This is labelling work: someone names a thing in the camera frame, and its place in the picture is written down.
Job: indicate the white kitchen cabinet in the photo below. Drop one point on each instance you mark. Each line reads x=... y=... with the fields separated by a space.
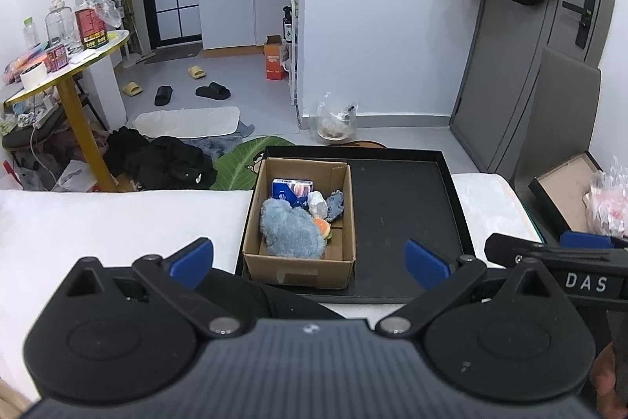
x=245 y=11

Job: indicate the black tray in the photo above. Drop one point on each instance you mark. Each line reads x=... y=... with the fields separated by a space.
x=402 y=203

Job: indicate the person's right hand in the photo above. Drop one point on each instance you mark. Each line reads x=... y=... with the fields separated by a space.
x=603 y=372

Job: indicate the dark doormat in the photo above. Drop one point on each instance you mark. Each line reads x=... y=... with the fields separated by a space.
x=171 y=54

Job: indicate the pile of black clothes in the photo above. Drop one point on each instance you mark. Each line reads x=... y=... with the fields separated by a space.
x=167 y=163

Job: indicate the large clear bottle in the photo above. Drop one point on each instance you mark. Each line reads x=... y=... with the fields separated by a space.
x=60 y=24

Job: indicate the pink white plastic bag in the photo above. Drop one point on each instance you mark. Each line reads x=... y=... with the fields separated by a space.
x=611 y=203

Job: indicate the white tape roll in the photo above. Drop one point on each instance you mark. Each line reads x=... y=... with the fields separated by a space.
x=33 y=76

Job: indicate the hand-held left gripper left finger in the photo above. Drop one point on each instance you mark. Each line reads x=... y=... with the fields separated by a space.
x=191 y=259

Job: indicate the white standing fan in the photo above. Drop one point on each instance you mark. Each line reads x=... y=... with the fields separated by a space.
x=131 y=59

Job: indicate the white floor mat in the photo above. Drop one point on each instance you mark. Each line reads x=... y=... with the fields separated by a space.
x=186 y=122

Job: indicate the blue tissue packet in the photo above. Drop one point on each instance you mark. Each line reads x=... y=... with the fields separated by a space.
x=284 y=191

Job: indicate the brown round mat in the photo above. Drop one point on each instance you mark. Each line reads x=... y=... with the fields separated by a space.
x=365 y=143

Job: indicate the white blanket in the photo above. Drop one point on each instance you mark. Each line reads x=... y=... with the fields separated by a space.
x=98 y=222

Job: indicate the orange carton box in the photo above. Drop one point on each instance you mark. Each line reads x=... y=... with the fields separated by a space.
x=275 y=60

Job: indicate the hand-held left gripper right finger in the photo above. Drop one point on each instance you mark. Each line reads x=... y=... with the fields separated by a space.
x=424 y=264

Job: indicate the yellow round table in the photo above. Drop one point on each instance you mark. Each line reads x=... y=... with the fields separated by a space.
x=83 y=139

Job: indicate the grey board panel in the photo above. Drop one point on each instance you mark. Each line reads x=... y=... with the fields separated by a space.
x=564 y=114

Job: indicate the colourful plastic packet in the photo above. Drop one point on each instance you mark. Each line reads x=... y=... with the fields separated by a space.
x=24 y=58

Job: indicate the white shelf rack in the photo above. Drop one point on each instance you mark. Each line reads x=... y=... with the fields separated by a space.
x=294 y=65

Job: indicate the yellow slipper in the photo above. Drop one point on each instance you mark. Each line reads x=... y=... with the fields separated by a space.
x=132 y=89
x=196 y=72

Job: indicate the brown cardboard box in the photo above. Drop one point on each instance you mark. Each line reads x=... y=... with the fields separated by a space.
x=299 y=274

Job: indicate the large red carton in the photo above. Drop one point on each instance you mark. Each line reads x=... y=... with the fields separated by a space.
x=91 y=29

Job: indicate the green leaf floor mat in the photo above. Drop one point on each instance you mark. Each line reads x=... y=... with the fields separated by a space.
x=235 y=159

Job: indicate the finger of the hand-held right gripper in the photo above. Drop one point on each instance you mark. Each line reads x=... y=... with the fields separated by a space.
x=586 y=239
x=505 y=249

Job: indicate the green orange plush toy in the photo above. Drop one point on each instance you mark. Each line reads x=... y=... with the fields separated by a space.
x=322 y=226

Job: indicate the grey door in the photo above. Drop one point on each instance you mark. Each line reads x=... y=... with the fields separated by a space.
x=515 y=55

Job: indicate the green capped bottle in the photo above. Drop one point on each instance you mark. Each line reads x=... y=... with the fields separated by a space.
x=31 y=36

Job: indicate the black slipper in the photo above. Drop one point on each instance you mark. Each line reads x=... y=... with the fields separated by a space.
x=213 y=91
x=163 y=95

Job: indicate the grey plush toy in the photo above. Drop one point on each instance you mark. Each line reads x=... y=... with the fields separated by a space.
x=289 y=230

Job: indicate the small dark blue plush toy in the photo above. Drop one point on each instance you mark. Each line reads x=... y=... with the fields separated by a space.
x=336 y=203

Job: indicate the clear plastic bag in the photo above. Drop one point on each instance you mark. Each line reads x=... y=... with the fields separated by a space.
x=337 y=119

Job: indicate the blue fluffy rug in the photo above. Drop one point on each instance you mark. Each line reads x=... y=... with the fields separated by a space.
x=245 y=130

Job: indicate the black bottle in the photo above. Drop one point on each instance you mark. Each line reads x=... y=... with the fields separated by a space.
x=287 y=26

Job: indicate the small pink box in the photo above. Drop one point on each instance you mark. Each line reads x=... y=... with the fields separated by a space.
x=57 y=57

